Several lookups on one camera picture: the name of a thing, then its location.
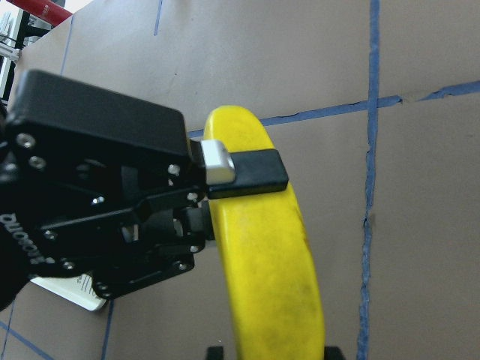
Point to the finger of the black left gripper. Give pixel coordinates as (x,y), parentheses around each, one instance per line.
(225,174)

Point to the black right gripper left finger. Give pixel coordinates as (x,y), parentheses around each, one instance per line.
(215,353)

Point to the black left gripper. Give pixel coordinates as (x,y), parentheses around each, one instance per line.
(96,182)

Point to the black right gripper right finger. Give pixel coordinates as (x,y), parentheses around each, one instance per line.
(333,353)

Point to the greenish yellow banana back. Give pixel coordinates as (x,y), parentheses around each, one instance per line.
(271,278)

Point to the white bear print tray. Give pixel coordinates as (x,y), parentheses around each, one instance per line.
(78,290)

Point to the red cylinder bottle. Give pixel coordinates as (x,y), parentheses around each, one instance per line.
(46,10)

